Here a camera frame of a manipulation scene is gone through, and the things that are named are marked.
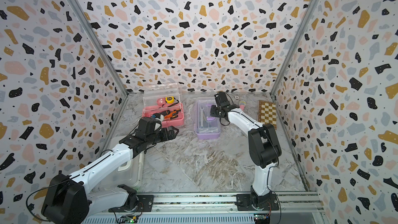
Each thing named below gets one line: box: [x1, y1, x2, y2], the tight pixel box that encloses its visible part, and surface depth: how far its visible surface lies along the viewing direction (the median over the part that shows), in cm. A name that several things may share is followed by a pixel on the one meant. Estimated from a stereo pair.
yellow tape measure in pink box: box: [165, 96, 175, 104], surface depth 108 cm
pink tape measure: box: [156, 97, 166, 107], surface depth 107 cm
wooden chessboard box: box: [258, 100, 278, 130], surface depth 112 cm
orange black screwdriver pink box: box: [159, 108, 182, 121], surface depth 108 cm
